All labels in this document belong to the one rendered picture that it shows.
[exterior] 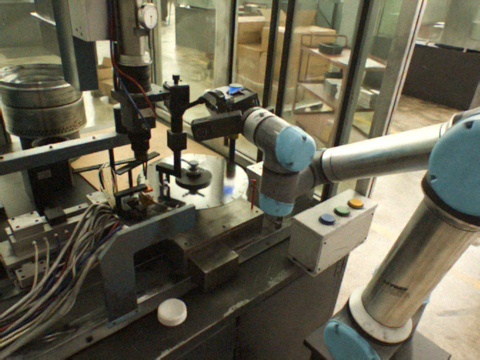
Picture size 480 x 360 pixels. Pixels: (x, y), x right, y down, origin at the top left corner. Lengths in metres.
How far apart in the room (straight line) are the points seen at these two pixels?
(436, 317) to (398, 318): 1.60
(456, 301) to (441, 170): 1.97
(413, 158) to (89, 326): 0.79
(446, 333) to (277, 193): 1.64
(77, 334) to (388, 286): 0.68
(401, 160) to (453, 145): 0.22
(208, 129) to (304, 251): 0.49
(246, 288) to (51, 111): 0.96
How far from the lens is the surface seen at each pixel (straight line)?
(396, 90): 1.17
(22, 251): 1.17
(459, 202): 0.53
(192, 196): 1.06
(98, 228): 1.04
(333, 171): 0.81
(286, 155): 0.69
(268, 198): 0.76
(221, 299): 1.05
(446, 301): 2.44
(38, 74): 1.81
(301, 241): 1.12
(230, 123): 0.82
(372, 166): 0.76
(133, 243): 0.89
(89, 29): 0.92
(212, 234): 1.08
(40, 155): 1.14
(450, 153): 0.52
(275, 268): 1.15
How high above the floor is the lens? 1.52
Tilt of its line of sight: 30 degrees down
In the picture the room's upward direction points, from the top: 4 degrees clockwise
